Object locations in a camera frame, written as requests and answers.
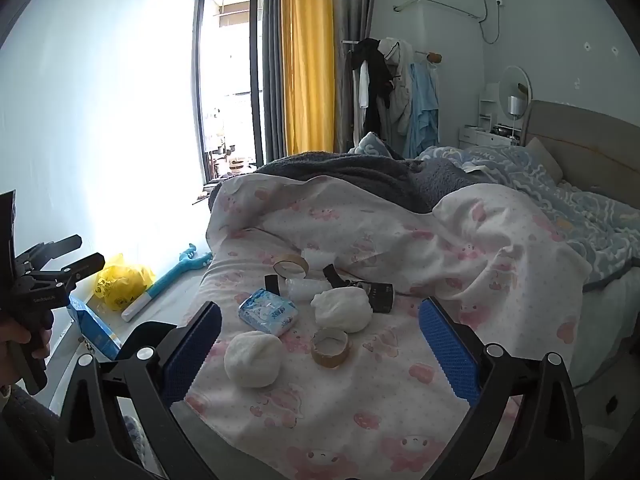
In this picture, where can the black hanging garment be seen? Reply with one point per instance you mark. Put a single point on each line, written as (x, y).
(374, 85)

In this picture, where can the beige bed headboard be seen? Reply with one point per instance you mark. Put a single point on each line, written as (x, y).
(590, 145)

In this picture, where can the white shelf organizer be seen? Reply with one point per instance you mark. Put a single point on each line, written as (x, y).
(489, 105)

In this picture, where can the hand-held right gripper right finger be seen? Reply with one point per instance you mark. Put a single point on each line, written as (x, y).
(447, 355)

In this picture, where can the white sock ball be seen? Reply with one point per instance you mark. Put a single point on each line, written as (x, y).
(252, 360)

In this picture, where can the white cylinder lamp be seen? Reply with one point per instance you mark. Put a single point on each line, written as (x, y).
(516, 106)

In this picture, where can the grey fleece blanket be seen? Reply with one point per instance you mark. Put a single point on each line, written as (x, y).
(350, 170)

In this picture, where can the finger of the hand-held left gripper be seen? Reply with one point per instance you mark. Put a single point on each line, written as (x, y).
(52, 250)
(82, 266)

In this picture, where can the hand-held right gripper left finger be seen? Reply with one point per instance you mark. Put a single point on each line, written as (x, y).
(192, 355)

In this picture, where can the black-framed window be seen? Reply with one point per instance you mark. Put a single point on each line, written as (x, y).
(230, 75)

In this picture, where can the yellow curtain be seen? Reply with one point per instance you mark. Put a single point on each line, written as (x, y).
(310, 60)

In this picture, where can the white hanging garment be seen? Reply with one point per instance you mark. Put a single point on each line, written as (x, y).
(400, 90)

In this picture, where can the blue patterned pillow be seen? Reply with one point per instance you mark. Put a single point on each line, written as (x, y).
(372, 144)

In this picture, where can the blue claw-shaped toy stick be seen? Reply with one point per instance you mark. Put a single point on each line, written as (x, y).
(170, 277)

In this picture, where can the blue patterned duvet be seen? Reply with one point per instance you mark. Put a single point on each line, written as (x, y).
(575, 210)

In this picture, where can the white dresser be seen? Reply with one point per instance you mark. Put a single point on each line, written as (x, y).
(482, 136)

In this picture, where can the beige pillow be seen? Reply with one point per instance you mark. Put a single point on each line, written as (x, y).
(542, 157)

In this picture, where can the black curved plastic piece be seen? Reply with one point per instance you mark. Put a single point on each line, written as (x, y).
(332, 275)

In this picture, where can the cardboard tape roll core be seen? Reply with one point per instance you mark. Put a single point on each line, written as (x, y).
(290, 264)
(330, 347)

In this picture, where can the pink printed blanket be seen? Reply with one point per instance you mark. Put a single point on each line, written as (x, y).
(390, 240)

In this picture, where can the clear plastic cup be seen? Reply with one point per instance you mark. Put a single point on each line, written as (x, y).
(305, 287)

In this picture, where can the round mirror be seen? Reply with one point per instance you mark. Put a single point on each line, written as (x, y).
(517, 80)

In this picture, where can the grey curtain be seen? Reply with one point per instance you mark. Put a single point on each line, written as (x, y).
(350, 20)
(275, 60)

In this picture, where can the blue tissue packet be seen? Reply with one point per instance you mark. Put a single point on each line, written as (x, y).
(267, 312)

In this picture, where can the yellow plastic bag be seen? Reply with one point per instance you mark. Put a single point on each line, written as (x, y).
(122, 282)

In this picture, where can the clothes rack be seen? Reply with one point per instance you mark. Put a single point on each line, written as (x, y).
(432, 56)

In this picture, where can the person's left forearm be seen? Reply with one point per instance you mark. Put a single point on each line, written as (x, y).
(27, 435)

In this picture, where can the white bed sheet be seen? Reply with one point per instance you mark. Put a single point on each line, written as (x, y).
(607, 325)

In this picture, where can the person's left hand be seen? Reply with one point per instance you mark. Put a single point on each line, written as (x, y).
(17, 335)

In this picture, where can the light blue hanging garment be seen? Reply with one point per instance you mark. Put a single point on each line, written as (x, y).
(424, 115)

